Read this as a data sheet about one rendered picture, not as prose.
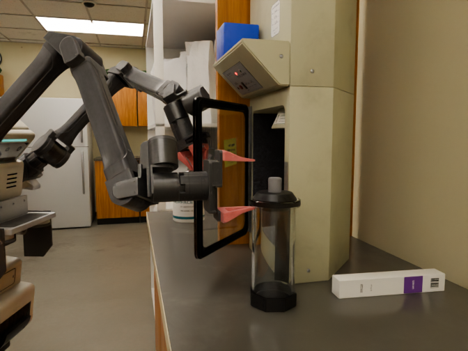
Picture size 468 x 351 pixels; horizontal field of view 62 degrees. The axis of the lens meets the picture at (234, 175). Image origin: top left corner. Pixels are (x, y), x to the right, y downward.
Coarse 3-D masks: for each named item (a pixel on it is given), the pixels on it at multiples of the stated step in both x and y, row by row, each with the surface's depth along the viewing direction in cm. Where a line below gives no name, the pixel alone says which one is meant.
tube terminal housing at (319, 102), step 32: (256, 0) 111; (288, 0) 89; (320, 0) 89; (352, 0) 102; (288, 32) 89; (320, 32) 90; (352, 32) 104; (320, 64) 90; (352, 64) 106; (256, 96) 114; (288, 96) 90; (320, 96) 91; (352, 96) 107; (288, 128) 90; (320, 128) 92; (352, 128) 109; (288, 160) 91; (320, 160) 93; (320, 192) 94; (320, 224) 94; (320, 256) 95
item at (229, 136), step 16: (208, 112) 97; (224, 112) 105; (240, 112) 114; (208, 128) 98; (224, 128) 105; (240, 128) 114; (208, 144) 98; (224, 144) 106; (240, 144) 115; (224, 176) 107; (240, 176) 116; (224, 192) 107; (240, 192) 116; (208, 224) 100; (224, 224) 108; (240, 224) 117; (208, 240) 100
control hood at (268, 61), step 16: (240, 48) 88; (256, 48) 86; (272, 48) 87; (288, 48) 88; (224, 64) 106; (256, 64) 89; (272, 64) 87; (288, 64) 88; (272, 80) 89; (288, 80) 89; (240, 96) 118
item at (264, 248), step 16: (256, 208) 79; (272, 208) 76; (288, 208) 77; (256, 224) 79; (272, 224) 77; (288, 224) 78; (256, 240) 80; (272, 240) 78; (288, 240) 78; (256, 256) 80; (272, 256) 78; (288, 256) 79; (256, 272) 80; (272, 272) 78; (288, 272) 79; (256, 288) 80; (272, 288) 79; (288, 288) 80
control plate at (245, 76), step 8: (240, 64) 96; (224, 72) 111; (232, 72) 106; (240, 72) 101; (248, 72) 97; (232, 80) 112; (240, 80) 106; (248, 80) 101; (256, 80) 97; (240, 88) 112; (248, 88) 107; (256, 88) 102
